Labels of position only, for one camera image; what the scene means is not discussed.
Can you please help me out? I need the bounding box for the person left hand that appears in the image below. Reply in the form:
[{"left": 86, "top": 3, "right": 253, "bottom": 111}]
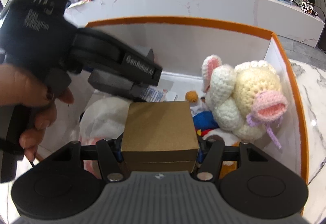
[{"left": 0, "top": 63, "right": 75, "bottom": 163}]

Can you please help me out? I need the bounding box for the sailor dog plush toy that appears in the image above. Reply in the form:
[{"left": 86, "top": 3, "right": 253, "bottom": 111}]
[{"left": 185, "top": 90, "right": 240, "bottom": 168}]

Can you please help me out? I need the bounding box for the cow figurine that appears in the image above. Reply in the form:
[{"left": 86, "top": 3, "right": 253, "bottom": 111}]
[{"left": 301, "top": 0, "right": 318, "bottom": 17}]

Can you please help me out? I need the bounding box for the cream crochet sheep doll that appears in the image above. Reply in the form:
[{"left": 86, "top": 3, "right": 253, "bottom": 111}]
[{"left": 201, "top": 55, "right": 289, "bottom": 148}]

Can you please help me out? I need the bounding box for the white marble tv cabinet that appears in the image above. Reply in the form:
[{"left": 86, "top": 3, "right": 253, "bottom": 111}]
[{"left": 65, "top": 0, "right": 324, "bottom": 47}]

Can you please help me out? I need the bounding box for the gold cardboard box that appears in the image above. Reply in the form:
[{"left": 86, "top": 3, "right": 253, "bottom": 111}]
[{"left": 121, "top": 102, "right": 199, "bottom": 172}]

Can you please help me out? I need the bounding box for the white plush penguin toy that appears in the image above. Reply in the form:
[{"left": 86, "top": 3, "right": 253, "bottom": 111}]
[{"left": 70, "top": 96, "right": 131, "bottom": 163}]

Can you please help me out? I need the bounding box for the dark grey gift box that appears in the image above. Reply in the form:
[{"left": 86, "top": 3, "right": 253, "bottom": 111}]
[{"left": 88, "top": 70, "right": 149, "bottom": 100}]

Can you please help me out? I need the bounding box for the large orange cardboard box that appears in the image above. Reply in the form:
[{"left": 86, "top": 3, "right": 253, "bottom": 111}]
[{"left": 35, "top": 16, "right": 310, "bottom": 217}]

